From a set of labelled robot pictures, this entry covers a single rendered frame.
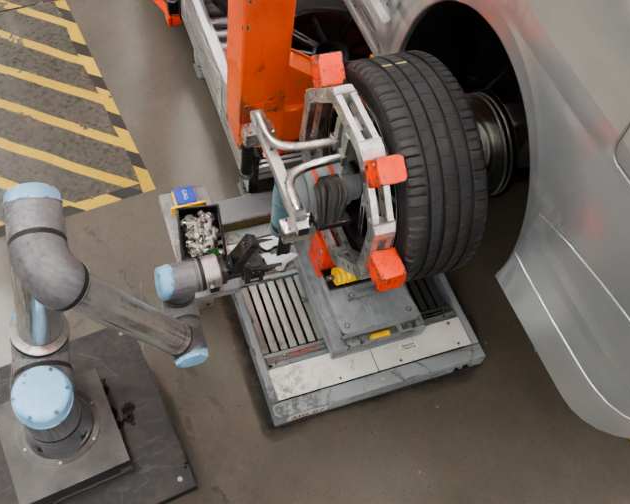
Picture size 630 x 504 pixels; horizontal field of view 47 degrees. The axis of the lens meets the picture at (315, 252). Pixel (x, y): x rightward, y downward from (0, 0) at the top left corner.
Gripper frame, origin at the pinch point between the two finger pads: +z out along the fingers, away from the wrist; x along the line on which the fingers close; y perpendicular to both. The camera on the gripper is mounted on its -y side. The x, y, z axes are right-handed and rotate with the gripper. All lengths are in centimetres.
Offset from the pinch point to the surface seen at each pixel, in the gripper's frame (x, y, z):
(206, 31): -139, 44, 13
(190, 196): -50, 35, -16
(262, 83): -62, 0, 12
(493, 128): -16, -14, 67
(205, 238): -26.5, 26.3, -17.2
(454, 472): 55, 83, 49
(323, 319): -7, 66, 21
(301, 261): -34, 69, 22
